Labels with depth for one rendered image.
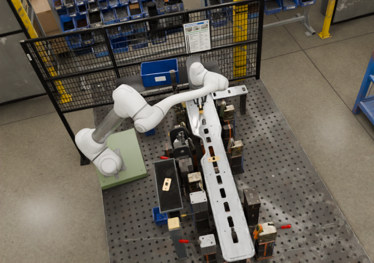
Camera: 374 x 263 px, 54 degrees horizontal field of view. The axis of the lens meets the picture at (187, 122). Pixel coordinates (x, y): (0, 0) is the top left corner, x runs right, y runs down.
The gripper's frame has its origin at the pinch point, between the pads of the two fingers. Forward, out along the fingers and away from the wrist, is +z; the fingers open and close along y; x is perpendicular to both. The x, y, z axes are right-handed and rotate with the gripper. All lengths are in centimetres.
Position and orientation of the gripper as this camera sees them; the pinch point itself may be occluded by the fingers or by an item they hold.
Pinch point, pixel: (200, 106)
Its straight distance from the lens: 280.6
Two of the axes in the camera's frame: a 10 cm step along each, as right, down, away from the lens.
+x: -1.6, -7.4, 6.6
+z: 1.0, 6.5, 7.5
